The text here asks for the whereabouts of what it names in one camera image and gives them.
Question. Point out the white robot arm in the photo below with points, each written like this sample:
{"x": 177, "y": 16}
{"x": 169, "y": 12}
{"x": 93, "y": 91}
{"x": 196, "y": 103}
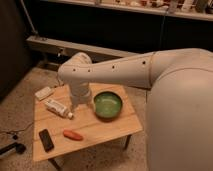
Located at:
{"x": 179, "y": 120}

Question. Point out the white tube bottle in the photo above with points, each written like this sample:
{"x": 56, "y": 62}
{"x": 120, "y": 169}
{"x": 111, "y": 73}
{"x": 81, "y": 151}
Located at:
{"x": 58, "y": 108}

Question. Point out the small wooden table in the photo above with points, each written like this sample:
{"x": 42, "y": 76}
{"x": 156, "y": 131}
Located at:
{"x": 93, "y": 130}

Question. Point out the orange carrot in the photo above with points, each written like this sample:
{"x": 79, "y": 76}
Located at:
{"x": 72, "y": 135}

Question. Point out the black handle tool on floor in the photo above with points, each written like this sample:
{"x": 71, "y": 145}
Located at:
{"x": 18, "y": 147}

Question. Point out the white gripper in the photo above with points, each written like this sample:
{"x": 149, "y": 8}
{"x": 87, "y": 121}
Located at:
{"x": 80, "y": 93}

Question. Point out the green bowl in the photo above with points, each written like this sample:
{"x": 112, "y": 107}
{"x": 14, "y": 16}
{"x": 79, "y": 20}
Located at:
{"x": 107, "y": 105}

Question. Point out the grey baseboard heater rail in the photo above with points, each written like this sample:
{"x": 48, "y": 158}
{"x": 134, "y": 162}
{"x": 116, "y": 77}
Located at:
{"x": 64, "y": 48}

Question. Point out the long wall shelf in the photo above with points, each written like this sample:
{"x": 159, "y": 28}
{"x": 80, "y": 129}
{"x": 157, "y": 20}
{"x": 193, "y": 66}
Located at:
{"x": 170, "y": 11}

